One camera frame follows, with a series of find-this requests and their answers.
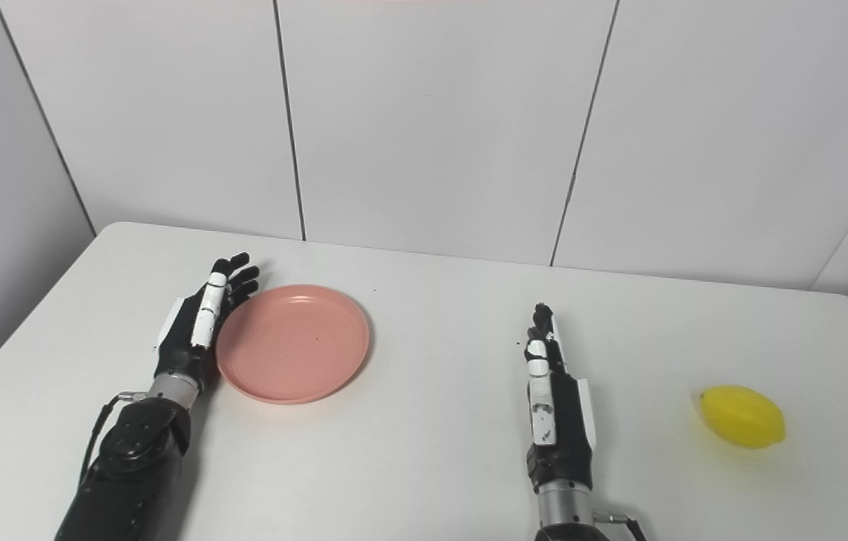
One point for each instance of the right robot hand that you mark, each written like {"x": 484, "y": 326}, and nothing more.
{"x": 555, "y": 421}

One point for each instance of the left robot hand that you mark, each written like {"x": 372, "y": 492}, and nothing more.
{"x": 195, "y": 330}

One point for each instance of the pink plate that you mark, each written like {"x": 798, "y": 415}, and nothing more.
{"x": 293, "y": 343}

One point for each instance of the yellow lemon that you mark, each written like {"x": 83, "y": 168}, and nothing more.
{"x": 743, "y": 416}

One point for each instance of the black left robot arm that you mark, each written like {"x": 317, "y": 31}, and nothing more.
{"x": 131, "y": 466}

